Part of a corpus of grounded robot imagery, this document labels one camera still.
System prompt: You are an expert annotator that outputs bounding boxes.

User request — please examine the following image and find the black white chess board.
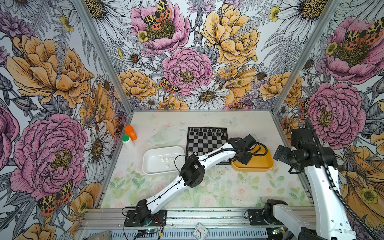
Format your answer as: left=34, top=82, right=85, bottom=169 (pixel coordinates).
left=186, top=127, right=228, bottom=156

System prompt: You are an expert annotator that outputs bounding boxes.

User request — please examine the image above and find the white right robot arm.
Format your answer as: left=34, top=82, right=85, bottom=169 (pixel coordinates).
left=263, top=128, right=357, bottom=240

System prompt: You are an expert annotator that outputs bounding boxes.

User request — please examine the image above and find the aluminium front rail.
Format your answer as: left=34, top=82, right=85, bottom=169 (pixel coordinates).
left=79, top=208, right=250, bottom=231

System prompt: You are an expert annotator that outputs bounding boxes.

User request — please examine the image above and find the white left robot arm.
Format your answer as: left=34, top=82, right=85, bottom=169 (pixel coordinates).
left=135, top=135, right=264, bottom=226

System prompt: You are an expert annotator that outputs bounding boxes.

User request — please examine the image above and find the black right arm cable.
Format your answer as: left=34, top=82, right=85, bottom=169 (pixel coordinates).
left=304, top=118, right=379, bottom=240

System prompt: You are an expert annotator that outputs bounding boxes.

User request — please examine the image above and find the white rectangular tray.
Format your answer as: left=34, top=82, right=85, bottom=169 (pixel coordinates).
left=142, top=146, right=185, bottom=176

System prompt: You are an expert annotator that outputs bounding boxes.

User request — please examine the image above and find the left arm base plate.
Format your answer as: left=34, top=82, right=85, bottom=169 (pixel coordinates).
left=124, top=210, right=168, bottom=227

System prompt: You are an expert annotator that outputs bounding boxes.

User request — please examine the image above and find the yellow rectangular tray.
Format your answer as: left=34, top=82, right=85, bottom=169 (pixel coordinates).
left=231, top=145, right=274, bottom=172

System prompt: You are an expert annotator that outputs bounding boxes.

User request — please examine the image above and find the small white clock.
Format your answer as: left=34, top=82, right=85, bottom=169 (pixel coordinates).
left=193, top=223, right=209, bottom=240

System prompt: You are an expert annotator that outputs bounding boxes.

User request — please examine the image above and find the orange capped bottle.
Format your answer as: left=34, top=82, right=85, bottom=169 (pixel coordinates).
left=124, top=125, right=138, bottom=141

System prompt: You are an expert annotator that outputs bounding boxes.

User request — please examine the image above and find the green capped white bottle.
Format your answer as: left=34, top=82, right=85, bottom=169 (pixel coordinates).
left=122, top=135, right=135, bottom=150

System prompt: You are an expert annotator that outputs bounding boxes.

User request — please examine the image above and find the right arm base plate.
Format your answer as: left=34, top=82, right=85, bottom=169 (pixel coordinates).
left=246, top=208, right=269, bottom=226

